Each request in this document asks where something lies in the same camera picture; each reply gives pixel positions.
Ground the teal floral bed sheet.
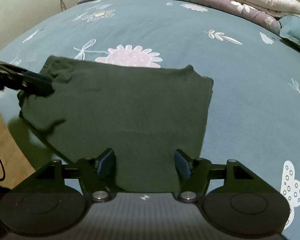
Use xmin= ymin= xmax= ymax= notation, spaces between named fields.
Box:
xmin=0 ymin=0 xmax=300 ymax=239

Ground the dark green garment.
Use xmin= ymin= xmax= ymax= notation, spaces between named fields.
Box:
xmin=18 ymin=56 xmax=213 ymax=192

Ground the teal pillow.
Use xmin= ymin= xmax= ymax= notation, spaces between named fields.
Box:
xmin=280 ymin=15 xmax=300 ymax=49

